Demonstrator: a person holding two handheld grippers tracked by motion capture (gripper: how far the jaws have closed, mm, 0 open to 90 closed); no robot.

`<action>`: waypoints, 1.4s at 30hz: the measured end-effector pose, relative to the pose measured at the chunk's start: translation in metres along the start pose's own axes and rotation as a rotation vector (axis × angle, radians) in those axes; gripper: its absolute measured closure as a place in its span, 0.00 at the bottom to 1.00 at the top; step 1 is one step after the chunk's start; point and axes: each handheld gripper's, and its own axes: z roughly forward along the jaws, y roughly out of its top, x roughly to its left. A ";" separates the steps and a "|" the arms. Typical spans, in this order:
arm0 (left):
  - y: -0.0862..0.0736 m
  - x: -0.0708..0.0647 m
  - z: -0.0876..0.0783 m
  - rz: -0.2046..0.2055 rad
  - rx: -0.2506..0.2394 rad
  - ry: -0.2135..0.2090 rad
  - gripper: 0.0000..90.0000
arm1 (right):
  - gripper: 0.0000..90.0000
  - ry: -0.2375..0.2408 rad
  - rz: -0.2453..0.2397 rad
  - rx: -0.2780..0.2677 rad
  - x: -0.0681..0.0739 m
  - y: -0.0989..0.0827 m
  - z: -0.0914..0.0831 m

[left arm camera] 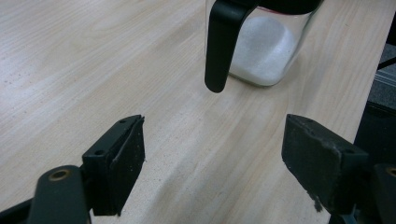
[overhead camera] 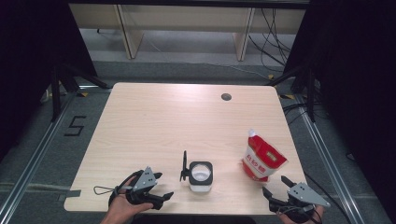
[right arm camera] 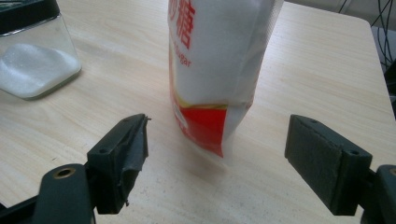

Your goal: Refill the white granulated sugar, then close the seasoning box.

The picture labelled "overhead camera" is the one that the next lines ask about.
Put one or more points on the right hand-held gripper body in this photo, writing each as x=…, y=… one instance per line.
x=303, y=194

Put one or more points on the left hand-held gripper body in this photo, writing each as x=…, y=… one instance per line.
x=144, y=180

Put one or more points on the red and white sugar pouch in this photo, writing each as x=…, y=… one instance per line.
x=263, y=158

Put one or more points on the clear container with black lid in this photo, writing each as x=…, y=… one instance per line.
x=200, y=175

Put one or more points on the person's right hand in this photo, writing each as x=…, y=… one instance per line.
x=319, y=211

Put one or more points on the person's left hand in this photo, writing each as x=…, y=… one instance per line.
x=123, y=207

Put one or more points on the grey tape strip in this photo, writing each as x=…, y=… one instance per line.
x=73, y=193

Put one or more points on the yellow tape piece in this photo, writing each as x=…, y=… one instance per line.
x=288, y=96
x=271, y=76
x=82, y=94

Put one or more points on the black metal stand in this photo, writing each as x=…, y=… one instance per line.
x=309, y=93
x=56, y=93

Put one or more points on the black curtain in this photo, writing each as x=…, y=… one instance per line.
x=31, y=62
x=358, y=77

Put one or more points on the aluminium floor rail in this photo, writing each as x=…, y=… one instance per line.
x=34, y=155
x=327, y=158

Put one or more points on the light wooden desk frame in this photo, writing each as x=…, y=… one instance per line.
x=130, y=34

